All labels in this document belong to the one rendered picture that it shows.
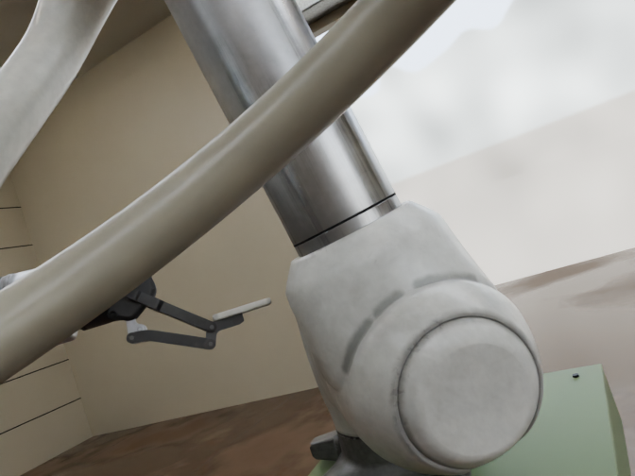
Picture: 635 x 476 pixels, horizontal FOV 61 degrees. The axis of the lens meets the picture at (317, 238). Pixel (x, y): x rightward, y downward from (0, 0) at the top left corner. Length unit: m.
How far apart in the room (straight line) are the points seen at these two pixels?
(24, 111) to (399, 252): 0.37
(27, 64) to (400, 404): 0.47
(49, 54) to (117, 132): 5.84
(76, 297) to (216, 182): 0.07
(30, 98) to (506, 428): 0.50
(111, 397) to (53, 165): 2.85
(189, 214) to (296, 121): 0.06
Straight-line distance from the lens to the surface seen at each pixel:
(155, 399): 6.68
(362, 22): 0.24
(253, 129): 0.23
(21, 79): 0.61
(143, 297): 0.64
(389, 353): 0.38
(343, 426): 0.67
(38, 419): 7.23
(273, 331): 5.47
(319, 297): 0.42
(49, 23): 0.67
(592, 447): 0.64
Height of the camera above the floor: 1.14
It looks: 3 degrees up
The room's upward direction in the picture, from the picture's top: 19 degrees counter-clockwise
